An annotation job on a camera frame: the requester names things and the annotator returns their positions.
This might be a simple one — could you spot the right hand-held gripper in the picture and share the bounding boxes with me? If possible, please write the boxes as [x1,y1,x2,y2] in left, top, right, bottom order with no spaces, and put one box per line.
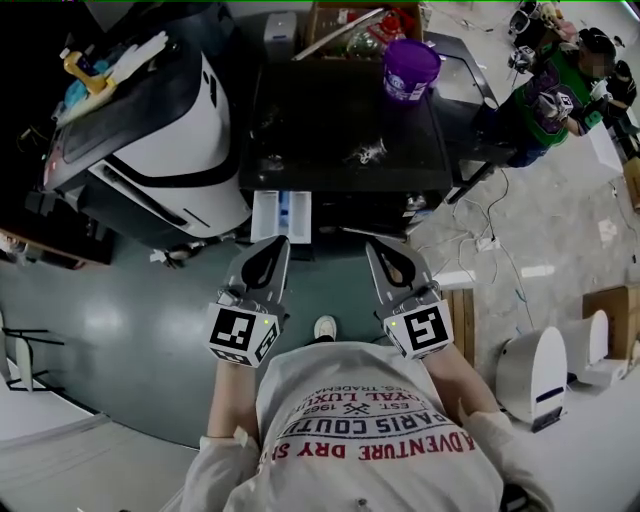
[364,238,455,360]

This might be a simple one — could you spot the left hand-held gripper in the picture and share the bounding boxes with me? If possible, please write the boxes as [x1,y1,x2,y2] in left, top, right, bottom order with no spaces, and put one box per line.
[207,235,292,369]

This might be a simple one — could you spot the white detergent drawer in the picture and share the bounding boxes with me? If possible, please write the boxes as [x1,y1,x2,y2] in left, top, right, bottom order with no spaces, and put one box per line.
[249,189,316,261]

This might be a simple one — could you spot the person's right forearm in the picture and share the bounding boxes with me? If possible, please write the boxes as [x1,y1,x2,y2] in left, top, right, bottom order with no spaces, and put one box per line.
[423,344,501,419]

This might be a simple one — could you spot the person's left forearm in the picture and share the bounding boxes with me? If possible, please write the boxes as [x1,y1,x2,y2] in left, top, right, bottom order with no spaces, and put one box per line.
[207,357,264,444]

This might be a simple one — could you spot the black washing machine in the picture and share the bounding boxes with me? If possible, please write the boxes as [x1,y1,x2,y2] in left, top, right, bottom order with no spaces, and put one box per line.
[238,62,454,261]

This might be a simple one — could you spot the wooden panel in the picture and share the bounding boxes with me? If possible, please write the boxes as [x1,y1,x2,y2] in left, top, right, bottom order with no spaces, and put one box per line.
[438,287,476,369]

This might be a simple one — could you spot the person's white shoe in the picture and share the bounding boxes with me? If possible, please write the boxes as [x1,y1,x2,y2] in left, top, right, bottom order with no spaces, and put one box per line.
[313,314,338,344]

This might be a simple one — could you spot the white toilet with blue mark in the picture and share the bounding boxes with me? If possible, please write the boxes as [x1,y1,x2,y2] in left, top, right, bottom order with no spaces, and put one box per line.
[494,326,569,434]

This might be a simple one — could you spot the white and black appliance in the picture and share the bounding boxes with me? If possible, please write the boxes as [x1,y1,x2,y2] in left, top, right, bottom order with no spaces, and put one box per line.
[27,0,253,249]

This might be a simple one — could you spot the person's white printed shirt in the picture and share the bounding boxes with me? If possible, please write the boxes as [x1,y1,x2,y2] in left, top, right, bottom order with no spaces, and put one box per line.
[177,341,551,512]

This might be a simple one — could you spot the black side table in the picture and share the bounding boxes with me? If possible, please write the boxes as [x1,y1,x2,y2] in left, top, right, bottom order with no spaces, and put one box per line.
[423,31,517,205]

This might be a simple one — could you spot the purple plastic bucket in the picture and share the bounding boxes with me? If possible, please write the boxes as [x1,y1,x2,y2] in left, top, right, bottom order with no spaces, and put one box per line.
[382,38,443,106]

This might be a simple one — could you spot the small white device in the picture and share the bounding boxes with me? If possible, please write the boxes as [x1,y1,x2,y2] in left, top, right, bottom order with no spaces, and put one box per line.
[263,12,299,64]

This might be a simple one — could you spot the large brown cardboard box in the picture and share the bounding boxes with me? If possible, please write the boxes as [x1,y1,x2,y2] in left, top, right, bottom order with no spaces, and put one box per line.
[581,283,640,362]

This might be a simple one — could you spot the wooden shelf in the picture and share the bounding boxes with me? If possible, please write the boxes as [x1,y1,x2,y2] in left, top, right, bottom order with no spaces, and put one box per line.
[0,225,115,272]

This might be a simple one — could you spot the cardboard box of clutter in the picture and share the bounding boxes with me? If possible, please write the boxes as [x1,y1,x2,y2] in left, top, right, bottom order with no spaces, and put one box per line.
[292,0,425,62]

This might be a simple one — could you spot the white glove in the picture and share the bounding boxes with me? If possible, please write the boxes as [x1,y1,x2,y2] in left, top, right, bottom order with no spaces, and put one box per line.
[107,31,170,85]

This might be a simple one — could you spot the small brown cardboard box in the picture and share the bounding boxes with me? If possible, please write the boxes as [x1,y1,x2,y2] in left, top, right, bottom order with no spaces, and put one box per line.
[621,158,640,212]

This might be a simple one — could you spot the blue cloth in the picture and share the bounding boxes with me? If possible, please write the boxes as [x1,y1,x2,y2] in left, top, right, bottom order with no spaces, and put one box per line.
[62,59,111,114]

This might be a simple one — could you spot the yellow spray bottle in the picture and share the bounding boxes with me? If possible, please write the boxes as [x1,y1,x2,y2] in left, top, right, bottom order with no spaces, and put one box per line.
[59,48,117,96]

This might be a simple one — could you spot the white cable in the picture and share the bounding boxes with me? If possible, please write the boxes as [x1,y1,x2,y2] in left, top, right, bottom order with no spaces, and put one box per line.
[409,167,539,321]

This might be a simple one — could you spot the black frame chair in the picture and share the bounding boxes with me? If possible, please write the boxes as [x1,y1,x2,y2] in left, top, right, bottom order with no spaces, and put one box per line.
[0,309,67,397]

